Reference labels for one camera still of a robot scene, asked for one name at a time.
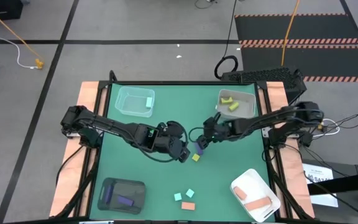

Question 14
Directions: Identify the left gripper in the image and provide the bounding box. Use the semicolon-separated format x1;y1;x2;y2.
156;136;192;164

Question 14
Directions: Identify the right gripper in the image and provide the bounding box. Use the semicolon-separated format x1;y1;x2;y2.
195;116;234;152

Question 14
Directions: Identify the long orange block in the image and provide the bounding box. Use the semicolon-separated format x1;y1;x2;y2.
244;196;273;212

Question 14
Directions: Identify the green table mat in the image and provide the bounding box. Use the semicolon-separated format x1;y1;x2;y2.
89;83;276;222

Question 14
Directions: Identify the grey plastic bin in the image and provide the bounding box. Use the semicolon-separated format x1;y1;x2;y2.
216;89;257;119

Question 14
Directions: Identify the white plastic bin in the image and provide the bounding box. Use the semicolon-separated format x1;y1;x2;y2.
230;168;282;223

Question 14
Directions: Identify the dark smoke plastic bin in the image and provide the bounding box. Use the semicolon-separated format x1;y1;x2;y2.
97;177;147;215

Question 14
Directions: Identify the clear plastic bin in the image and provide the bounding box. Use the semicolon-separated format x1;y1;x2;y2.
114;85;156;118

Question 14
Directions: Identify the black perforated computer tower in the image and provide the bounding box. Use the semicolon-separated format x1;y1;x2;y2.
221;67;308;102

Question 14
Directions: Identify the printed white paper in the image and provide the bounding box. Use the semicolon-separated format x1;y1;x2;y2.
301;162;339;208

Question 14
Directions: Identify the black side table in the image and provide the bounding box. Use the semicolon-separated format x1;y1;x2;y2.
303;163;358;224

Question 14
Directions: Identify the black hazard-striped floor mat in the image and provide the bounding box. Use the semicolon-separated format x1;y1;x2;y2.
234;12;358;84

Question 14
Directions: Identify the black coiled cable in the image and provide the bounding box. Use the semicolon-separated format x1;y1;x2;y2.
213;0;239;80

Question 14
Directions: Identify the white cable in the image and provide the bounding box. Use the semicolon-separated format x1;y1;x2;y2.
0;0;39;70
320;118;341;139

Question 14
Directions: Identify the yellow cable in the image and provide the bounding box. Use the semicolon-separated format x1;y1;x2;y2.
0;2;45;65
280;0;301;67

